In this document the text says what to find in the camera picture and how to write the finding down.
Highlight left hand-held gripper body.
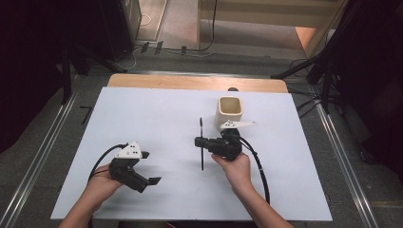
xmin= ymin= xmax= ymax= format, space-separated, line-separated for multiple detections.
xmin=108 ymin=142 xmax=150 ymax=194

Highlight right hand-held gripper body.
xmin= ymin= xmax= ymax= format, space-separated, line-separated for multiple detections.
xmin=207 ymin=120 xmax=257 ymax=162

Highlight black pen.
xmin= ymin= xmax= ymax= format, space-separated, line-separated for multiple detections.
xmin=199 ymin=117 xmax=204 ymax=171

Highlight cream square cup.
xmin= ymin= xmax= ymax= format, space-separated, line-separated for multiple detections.
xmin=215 ymin=96 xmax=244 ymax=131

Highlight person's left hand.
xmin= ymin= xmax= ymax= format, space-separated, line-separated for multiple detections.
xmin=84 ymin=163 xmax=125 ymax=204

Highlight person's right hand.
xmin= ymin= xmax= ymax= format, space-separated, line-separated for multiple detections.
xmin=211 ymin=151 xmax=255 ymax=196

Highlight white sheet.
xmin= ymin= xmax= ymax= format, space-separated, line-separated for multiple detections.
xmin=50 ymin=86 xmax=333 ymax=221

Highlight person's dark clothing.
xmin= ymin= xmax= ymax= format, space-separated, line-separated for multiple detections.
xmin=118 ymin=220 xmax=258 ymax=228

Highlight wooden table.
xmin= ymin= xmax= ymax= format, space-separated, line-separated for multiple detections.
xmin=106 ymin=73 xmax=289 ymax=94

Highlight black metal stand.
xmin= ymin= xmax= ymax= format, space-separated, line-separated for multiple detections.
xmin=60 ymin=44 xmax=128 ymax=105
xmin=270 ymin=0 xmax=403 ymax=115

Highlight dark cabinet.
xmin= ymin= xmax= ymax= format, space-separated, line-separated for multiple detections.
xmin=98 ymin=0 xmax=143 ymax=62

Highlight light wooden furniture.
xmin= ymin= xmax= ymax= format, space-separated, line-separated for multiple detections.
xmin=197 ymin=0 xmax=350 ymax=59

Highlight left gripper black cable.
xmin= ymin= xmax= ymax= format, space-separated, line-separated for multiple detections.
xmin=88 ymin=143 xmax=128 ymax=182

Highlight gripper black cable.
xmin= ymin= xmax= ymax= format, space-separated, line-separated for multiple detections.
xmin=239 ymin=136 xmax=272 ymax=205
xmin=88 ymin=143 xmax=128 ymax=182

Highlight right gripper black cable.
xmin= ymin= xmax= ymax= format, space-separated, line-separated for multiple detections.
xmin=239 ymin=136 xmax=272 ymax=205

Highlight black floor cables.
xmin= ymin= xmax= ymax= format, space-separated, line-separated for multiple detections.
xmin=287 ymin=58 xmax=321 ymax=120

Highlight metal floor rail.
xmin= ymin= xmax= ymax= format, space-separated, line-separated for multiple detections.
xmin=0 ymin=90 xmax=79 ymax=228
xmin=316 ymin=104 xmax=380 ymax=228

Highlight white floor cable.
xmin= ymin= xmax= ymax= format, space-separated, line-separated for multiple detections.
xmin=125 ymin=13 xmax=154 ymax=71

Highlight hanging black cable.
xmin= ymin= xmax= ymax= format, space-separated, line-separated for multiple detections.
xmin=201 ymin=0 xmax=219 ymax=52

